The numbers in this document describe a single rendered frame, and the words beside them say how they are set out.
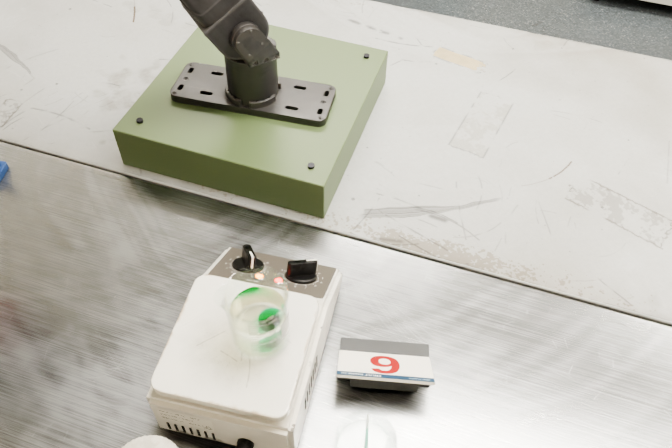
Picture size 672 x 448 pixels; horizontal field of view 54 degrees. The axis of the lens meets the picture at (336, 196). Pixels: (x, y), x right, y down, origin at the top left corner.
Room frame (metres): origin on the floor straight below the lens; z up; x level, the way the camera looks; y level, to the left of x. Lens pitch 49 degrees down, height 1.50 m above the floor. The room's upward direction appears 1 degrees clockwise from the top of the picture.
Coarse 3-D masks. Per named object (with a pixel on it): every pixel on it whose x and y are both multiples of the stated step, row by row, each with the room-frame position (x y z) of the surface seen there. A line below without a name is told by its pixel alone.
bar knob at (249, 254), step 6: (246, 246) 0.40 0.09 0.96; (246, 252) 0.39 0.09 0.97; (252, 252) 0.39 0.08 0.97; (240, 258) 0.39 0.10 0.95; (246, 258) 0.38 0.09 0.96; (252, 258) 0.38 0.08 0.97; (234, 264) 0.38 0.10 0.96; (240, 264) 0.38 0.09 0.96; (246, 264) 0.38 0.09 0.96; (252, 264) 0.38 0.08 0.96; (258, 264) 0.39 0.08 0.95
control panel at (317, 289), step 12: (228, 252) 0.41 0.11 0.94; (240, 252) 0.41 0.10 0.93; (216, 264) 0.38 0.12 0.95; (228, 264) 0.39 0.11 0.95; (264, 264) 0.39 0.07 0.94; (276, 264) 0.39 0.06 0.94; (228, 276) 0.36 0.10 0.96; (324, 276) 0.38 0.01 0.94; (300, 288) 0.35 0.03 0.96; (312, 288) 0.35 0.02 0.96; (324, 288) 0.36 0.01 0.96
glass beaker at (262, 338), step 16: (240, 272) 0.30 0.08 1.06; (256, 272) 0.31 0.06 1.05; (272, 272) 0.31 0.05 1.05; (224, 288) 0.29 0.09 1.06; (240, 288) 0.30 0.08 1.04; (272, 288) 0.30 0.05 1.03; (288, 288) 0.29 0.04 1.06; (224, 304) 0.28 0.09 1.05; (240, 320) 0.26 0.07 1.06; (256, 320) 0.26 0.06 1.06; (272, 320) 0.26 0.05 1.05; (288, 320) 0.28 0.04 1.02; (240, 336) 0.26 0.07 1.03; (256, 336) 0.26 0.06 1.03; (272, 336) 0.26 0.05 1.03; (288, 336) 0.28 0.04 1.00; (240, 352) 0.26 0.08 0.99; (256, 352) 0.26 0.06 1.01; (272, 352) 0.26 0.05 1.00
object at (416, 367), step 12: (348, 360) 0.30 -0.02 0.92; (360, 360) 0.30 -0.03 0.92; (372, 360) 0.30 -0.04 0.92; (384, 360) 0.30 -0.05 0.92; (396, 360) 0.30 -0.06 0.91; (408, 360) 0.30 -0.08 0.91; (420, 360) 0.30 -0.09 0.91; (372, 372) 0.28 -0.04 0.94; (384, 372) 0.28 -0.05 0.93; (396, 372) 0.28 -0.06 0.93; (408, 372) 0.28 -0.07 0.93; (420, 372) 0.28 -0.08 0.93
